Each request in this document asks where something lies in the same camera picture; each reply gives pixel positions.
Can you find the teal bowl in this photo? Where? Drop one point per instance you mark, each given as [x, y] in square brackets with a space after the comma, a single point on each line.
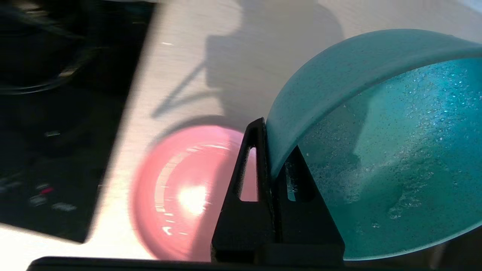
[339, 75]

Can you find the black induction cooktop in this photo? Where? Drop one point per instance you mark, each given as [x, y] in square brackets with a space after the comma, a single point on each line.
[56, 113]

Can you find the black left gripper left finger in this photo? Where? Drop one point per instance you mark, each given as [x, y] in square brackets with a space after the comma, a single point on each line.
[244, 226]

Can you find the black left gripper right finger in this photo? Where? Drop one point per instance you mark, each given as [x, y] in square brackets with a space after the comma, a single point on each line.
[305, 229]

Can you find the pink plate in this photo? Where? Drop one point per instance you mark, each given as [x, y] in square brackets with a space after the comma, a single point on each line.
[180, 180]

